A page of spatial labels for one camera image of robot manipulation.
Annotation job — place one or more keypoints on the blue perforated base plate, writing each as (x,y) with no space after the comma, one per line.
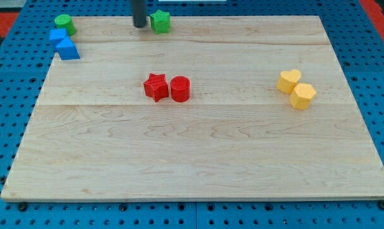
(25,57)

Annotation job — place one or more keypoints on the green cylinder block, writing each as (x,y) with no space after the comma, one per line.
(65,21)

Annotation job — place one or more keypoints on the red star block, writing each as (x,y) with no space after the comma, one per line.
(156,87)

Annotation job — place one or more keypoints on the blue cube block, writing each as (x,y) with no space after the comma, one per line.
(57,35)

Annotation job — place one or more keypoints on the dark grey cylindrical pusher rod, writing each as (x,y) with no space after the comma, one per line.
(138,9)

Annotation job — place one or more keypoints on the light wooden board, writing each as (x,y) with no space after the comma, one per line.
(94,136)

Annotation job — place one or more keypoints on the green star block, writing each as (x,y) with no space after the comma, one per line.
(160,22)

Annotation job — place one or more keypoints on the blue triangle block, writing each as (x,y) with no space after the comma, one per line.
(67,49)

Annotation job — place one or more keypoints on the yellow hexagon block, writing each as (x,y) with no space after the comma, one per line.
(301,96)

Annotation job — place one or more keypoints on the red cylinder block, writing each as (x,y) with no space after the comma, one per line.
(180,88)

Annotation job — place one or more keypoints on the yellow heart block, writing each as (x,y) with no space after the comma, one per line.
(288,80)

